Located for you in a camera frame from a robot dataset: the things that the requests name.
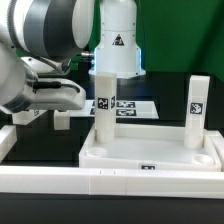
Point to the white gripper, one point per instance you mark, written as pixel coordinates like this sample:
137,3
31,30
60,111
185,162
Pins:
58,94

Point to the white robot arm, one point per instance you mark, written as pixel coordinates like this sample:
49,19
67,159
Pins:
54,31

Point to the white marker board with tags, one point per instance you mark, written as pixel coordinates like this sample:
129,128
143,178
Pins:
124,109

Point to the white desk top tray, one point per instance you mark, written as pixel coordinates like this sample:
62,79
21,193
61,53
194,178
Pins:
149,147

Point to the white U-shaped fence frame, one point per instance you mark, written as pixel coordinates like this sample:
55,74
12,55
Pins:
90,181

